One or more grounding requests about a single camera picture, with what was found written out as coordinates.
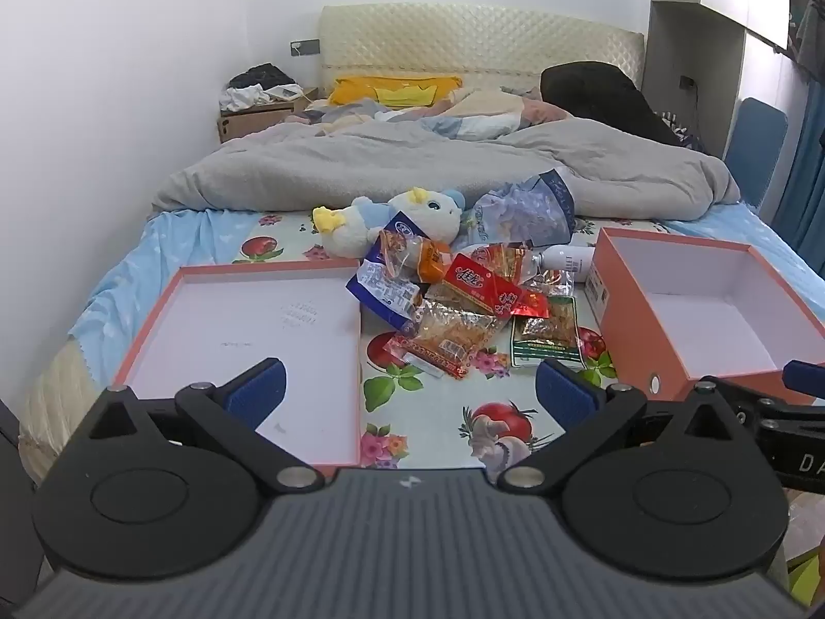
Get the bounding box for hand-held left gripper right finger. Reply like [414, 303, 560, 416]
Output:
[498, 359, 742, 491]

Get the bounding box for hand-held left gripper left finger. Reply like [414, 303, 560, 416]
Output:
[87, 357, 325, 491]

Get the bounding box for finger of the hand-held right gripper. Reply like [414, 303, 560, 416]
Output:
[783, 360, 825, 391]
[714, 376, 825, 430]

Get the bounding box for green label snack packet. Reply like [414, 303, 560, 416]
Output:
[509, 295, 586, 370]

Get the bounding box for pink cardboard box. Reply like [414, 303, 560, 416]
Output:
[585, 227, 825, 402]

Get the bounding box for small shiny red packet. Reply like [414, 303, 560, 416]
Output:
[512, 290, 550, 319]

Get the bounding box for clear spicy strip packet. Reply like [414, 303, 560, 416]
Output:
[385, 300, 502, 380]

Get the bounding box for red snack packet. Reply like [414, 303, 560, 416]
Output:
[441, 253, 524, 317]

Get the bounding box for clear packet of red candies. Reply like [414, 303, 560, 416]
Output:
[475, 241, 576, 299]

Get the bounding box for blue white snack packet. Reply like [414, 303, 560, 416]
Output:
[346, 209, 427, 331]

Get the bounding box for orange snack packet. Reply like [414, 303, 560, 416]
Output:
[412, 240, 454, 285]

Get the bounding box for clear packet with orange contents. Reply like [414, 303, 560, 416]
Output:
[379, 230, 427, 275]

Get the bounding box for pink box lid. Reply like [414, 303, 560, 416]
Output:
[111, 259, 363, 468]

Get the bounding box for floral bed mat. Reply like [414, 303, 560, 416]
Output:
[235, 209, 678, 473]

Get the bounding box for light blue bed sheet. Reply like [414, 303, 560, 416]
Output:
[68, 203, 825, 349]

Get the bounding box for blue tissue pack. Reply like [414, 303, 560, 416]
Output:
[460, 169, 576, 252]

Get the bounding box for blue curtain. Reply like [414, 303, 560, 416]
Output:
[770, 74, 825, 262]

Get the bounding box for cream mattress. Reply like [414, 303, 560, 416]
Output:
[18, 335, 117, 484]

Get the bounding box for white and blue plush toy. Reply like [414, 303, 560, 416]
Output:
[312, 187, 466, 260]

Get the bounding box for blue chair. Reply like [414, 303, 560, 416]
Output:
[723, 98, 788, 204]

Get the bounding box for grey duvet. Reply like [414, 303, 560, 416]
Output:
[151, 117, 742, 220]

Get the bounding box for checkered cloth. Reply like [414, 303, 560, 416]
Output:
[658, 109, 706, 151]

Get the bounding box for pastel patchwork blanket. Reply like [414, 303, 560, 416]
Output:
[287, 87, 574, 139]

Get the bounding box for black bag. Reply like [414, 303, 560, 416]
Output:
[540, 61, 684, 146]

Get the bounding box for pile of clothes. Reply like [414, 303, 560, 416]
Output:
[219, 63, 304, 110]

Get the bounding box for yellow pillow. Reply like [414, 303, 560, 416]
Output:
[327, 76, 464, 107]

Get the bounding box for hanging dark clothes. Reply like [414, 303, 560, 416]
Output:
[787, 0, 825, 82]

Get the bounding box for white wardrobe unit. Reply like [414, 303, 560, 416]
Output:
[645, 0, 795, 165]

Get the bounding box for cream quilted headboard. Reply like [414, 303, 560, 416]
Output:
[318, 3, 647, 94]

